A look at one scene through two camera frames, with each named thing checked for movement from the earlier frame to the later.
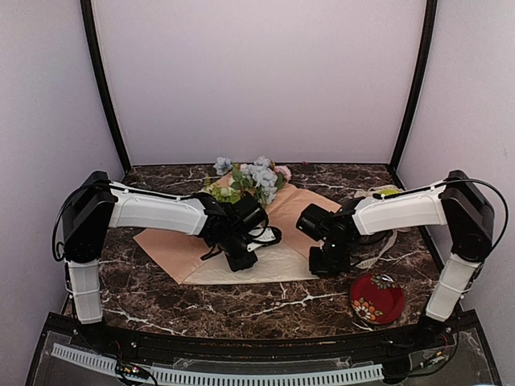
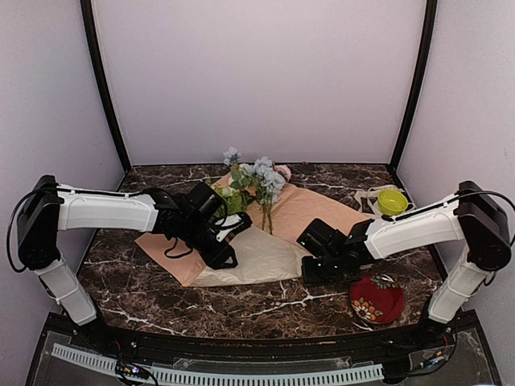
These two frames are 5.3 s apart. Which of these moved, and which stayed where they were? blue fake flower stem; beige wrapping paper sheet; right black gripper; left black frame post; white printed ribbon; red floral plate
Moved: right black gripper; blue fake flower stem
Stayed: white printed ribbon; left black frame post; red floral plate; beige wrapping paper sheet
